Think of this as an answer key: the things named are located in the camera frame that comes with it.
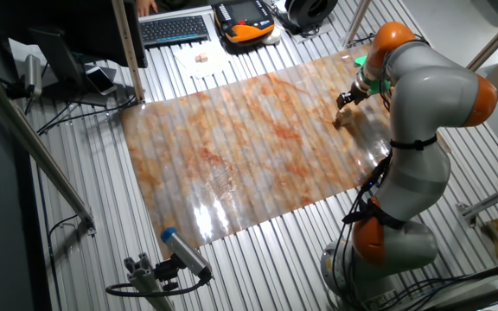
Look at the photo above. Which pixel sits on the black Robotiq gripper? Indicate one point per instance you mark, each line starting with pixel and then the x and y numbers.
pixel 357 93

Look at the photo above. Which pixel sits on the light wooden block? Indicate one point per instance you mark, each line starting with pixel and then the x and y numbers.
pixel 344 117

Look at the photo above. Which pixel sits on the black camera ball mount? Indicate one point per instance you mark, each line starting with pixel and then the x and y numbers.
pixel 167 272

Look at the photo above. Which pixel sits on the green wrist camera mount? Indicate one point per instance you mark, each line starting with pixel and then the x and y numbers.
pixel 376 86

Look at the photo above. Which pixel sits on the black computer keyboard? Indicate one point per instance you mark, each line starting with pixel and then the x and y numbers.
pixel 173 30

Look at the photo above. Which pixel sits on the black monitor stand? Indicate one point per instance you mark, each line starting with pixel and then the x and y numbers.
pixel 56 56

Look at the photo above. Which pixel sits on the orange marble pattern mat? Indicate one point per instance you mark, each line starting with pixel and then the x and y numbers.
pixel 231 151

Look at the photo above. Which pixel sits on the silver camera with blue cap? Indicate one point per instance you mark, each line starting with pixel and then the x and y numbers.
pixel 184 252

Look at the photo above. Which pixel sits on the black computer monitor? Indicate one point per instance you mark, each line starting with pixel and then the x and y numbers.
pixel 80 26

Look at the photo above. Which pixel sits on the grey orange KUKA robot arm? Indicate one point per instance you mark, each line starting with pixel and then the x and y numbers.
pixel 430 103

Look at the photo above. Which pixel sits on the white smartphone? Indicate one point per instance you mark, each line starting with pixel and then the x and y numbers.
pixel 101 80

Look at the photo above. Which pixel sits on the black filament spool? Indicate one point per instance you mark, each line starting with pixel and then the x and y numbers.
pixel 309 13

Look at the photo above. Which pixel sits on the person's bare hand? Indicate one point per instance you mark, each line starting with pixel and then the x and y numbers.
pixel 146 6

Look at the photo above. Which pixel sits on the white paper sheet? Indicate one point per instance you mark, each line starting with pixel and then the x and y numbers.
pixel 206 69

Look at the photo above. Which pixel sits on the grey spool base plate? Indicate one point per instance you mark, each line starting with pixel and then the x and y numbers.
pixel 318 36

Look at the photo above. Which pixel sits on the dark metal bar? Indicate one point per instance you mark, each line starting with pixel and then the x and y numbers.
pixel 478 300

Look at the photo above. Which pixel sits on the plain silver cylindrical camera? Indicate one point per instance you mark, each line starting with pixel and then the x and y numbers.
pixel 33 73

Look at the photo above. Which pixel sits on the beige upright post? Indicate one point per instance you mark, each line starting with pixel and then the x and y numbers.
pixel 129 52

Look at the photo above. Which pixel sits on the aluminium upright post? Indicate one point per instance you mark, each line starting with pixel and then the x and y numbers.
pixel 357 21

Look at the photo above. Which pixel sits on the long slanted aluminium bar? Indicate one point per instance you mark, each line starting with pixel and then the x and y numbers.
pixel 37 147

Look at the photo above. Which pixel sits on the short aluminium profile mount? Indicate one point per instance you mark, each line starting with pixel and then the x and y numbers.
pixel 145 281

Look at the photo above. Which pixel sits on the aluminium frame bar with bracket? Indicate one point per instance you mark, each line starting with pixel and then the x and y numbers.
pixel 495 198

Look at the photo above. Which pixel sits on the orange black teach pendant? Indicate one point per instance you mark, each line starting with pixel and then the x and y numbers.
pixel 242 26

